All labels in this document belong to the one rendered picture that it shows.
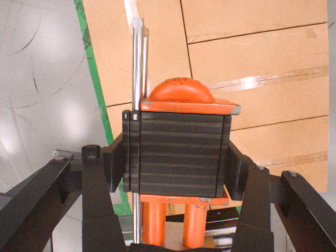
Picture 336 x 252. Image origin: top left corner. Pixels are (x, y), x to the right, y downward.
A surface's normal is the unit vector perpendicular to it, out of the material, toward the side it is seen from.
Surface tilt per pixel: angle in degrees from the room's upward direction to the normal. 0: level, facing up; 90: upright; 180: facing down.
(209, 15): 0
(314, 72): 0
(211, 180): 0
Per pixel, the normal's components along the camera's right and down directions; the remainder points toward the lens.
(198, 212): -0.03, 0.22
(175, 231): 0.04, -0.97
